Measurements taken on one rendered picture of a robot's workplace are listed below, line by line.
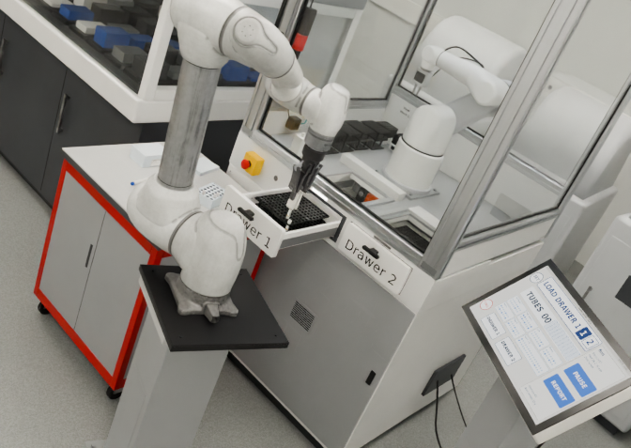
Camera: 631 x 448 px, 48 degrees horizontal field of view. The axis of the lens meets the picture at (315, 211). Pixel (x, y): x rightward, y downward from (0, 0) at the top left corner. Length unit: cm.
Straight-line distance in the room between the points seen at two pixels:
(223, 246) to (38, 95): 198
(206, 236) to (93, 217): 78
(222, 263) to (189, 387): 45
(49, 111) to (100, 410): 153
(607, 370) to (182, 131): 126
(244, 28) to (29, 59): 222
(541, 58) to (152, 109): 158
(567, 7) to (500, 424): 120
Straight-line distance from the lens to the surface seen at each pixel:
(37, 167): 378
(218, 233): 193
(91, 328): 277
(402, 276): 241
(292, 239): 237
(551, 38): 214
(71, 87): 346
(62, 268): 286
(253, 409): 299
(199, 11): 178
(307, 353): 278
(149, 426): 229
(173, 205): 200
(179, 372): 215
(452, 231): 230
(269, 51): 169
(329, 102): 219
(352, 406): 272
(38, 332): 305
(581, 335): 206
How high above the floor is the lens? 199
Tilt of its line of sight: 25 degrees down
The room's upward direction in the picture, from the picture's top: 23 degrees clockwise
